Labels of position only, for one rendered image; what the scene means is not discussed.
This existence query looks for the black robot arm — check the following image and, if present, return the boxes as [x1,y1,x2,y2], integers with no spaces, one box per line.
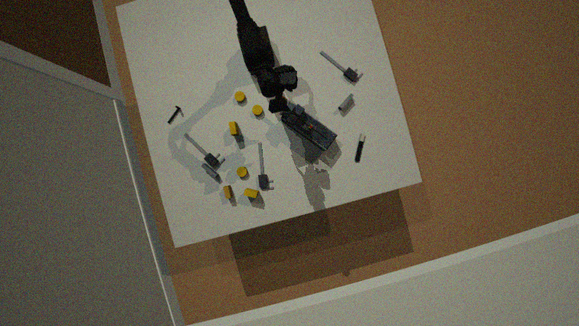
[229,0,298,97]

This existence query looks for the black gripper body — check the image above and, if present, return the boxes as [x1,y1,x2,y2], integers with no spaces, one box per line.
[268,64,288,113]

